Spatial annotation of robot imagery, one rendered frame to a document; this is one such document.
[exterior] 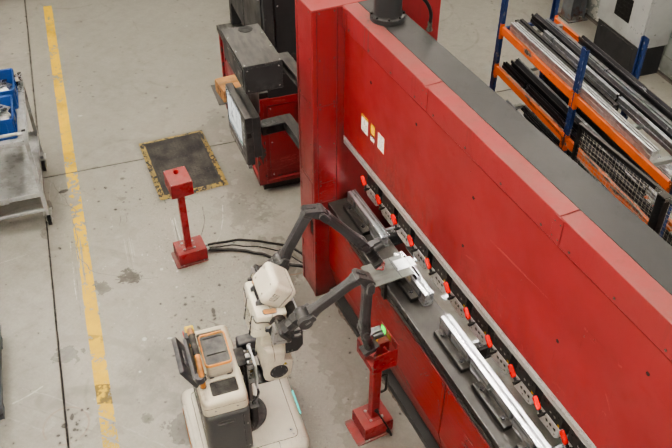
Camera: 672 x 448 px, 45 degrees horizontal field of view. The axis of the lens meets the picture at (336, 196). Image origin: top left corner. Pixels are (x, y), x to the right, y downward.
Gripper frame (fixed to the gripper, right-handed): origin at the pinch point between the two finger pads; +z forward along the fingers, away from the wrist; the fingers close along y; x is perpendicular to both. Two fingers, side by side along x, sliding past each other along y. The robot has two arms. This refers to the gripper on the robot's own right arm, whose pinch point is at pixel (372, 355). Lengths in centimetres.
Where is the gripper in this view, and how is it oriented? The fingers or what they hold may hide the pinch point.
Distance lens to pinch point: 463.2
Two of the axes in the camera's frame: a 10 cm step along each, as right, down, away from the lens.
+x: -4.5, -5.7, 6.9
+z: 2.2, 6.8, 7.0
